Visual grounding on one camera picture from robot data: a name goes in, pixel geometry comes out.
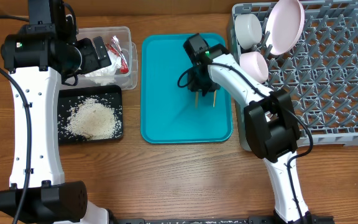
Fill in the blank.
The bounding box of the large white plate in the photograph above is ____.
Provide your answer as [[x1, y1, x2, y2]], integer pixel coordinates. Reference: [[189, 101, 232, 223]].
[[265, 0, 305, 55]]

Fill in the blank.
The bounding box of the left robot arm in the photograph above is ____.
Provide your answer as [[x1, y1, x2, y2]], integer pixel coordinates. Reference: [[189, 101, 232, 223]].
[[0, 0, 115, 223]]

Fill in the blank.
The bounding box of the pile of rice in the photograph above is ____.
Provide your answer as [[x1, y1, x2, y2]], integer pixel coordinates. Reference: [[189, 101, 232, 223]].
[[57, 95, 123, 141]]

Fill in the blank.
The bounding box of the wooden chopstick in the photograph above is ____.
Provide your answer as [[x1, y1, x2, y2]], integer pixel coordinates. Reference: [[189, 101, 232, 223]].
[[213, 90, 217, 108], [195, 91, 199, 108]]

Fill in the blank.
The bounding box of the grey bowl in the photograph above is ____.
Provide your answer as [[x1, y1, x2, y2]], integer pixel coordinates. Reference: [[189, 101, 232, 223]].
[[234, 14, 262, 50]]

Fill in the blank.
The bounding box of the small white plate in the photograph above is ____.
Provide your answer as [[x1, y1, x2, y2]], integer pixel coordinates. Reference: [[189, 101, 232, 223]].
[[239, 52, 269, 83]]

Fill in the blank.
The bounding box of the black tray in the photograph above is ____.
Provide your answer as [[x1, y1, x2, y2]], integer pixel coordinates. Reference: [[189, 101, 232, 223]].
[[57, 84, 124, 146]]

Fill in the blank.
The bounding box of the red foil wrapper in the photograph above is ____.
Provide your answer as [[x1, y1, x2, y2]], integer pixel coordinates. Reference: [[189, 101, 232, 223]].
[[105, 35, 129, 73]]

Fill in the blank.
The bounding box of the white napkin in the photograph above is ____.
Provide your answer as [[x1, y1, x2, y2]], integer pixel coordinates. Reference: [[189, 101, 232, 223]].
[[85, 50, 121, 86]]

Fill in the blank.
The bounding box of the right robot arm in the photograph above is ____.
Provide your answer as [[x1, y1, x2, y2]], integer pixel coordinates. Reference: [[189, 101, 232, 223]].
[[183, 34, 312, 223]]

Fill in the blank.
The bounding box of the grey dishwasher rack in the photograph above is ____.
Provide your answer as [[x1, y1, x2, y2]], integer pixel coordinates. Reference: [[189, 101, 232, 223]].
[[227, 0, 358, 152]]

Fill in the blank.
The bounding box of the teal plastic tray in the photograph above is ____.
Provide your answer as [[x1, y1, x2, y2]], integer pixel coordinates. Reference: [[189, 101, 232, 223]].
[[140, 34, 233, 144]]

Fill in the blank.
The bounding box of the clear plastic bin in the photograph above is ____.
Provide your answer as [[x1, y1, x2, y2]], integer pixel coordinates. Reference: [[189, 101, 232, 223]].
[[61, 26, 138, 90]]

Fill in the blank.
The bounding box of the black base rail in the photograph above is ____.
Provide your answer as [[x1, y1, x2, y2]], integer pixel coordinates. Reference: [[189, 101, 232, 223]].
[[115, 213, 335, 224]]

